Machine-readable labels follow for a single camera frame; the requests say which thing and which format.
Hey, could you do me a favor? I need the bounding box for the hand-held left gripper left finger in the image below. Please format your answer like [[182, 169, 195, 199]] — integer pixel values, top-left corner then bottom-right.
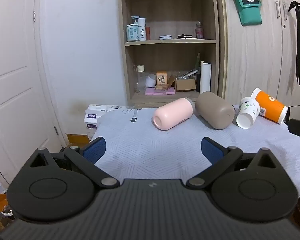
[[29, 137, 120, 188]]

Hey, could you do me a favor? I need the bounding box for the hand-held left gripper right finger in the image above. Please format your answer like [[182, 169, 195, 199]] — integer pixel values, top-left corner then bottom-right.
[[186, 137, 278, 189]]

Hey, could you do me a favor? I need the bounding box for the orange paper cup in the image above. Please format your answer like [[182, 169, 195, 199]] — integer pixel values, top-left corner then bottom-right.
[[250, 88, 288, 125]]

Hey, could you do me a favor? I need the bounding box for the taupe cup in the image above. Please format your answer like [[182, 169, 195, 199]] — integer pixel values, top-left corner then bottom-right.
[[195, 91, 235, 130]]

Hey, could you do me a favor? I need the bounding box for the pink cup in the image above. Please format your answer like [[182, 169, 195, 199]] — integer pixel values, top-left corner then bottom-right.
[[152, 97, 196, 131]]

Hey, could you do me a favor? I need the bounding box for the white paper cup green print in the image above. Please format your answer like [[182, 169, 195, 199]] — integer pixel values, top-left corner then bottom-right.
[[236, 97, 261, 130]]

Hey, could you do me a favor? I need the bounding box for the yellow wooden box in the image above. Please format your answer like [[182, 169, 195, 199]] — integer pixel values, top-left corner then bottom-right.
[[66, 134, 93, 148]]

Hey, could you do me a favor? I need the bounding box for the white tissue pack purple label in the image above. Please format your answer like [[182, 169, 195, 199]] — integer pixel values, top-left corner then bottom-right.
[[84, 112, 106, 130]]

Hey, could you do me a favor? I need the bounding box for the light blue patterned tablecloth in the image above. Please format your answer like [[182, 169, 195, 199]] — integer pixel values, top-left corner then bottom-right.
[[89, 106, 300, 198]]

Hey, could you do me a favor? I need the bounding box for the open cardboard box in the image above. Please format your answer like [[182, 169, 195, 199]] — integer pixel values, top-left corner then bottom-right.
[[168, 74, 197, 92]]

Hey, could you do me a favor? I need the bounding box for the white paper roll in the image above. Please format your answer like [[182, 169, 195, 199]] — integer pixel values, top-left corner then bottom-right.
[[200, 63, 212, 95]]

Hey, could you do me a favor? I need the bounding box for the black bottle gold cap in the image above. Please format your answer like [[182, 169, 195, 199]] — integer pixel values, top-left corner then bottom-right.
[[195, 61, 205, 92]]

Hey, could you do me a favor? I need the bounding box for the pink flat box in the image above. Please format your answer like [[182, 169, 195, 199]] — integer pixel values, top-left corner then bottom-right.
[[145, 87, 176, 96]]

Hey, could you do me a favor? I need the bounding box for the wooden wardrobe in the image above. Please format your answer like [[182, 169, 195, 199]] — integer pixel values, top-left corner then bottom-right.
[[214, 0, 300, 108]]

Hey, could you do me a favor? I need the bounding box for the clear bottle cream cap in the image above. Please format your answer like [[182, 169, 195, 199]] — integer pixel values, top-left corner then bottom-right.
[[134, 65, 145, 93]]

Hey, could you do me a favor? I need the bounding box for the wooden box floral print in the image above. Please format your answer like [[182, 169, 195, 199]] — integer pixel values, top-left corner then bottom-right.
[[155, 71, 168, 90]]

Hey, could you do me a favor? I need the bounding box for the wooden shelf unit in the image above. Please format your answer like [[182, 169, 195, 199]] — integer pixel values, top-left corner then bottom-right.
[[117, 0, 221, 108]]

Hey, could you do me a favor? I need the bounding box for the white door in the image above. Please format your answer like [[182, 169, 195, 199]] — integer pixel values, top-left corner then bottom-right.
[[0, 0, 67, 189]]

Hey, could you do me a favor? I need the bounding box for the orange bag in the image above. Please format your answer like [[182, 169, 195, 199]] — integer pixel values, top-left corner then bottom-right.
[[0, 193, 13, 217]]

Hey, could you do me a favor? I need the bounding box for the pink perfume bottle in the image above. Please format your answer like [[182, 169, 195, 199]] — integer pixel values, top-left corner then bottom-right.
[[195, 22, 204, 39]]

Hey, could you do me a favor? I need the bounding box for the white jar blue print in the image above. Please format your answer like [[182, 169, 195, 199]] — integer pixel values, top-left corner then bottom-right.
[[126, 24, 140, 42]]

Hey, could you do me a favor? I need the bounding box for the tall white bottle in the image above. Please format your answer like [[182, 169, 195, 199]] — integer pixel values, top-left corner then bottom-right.
[[138, 18, 147, 41]]

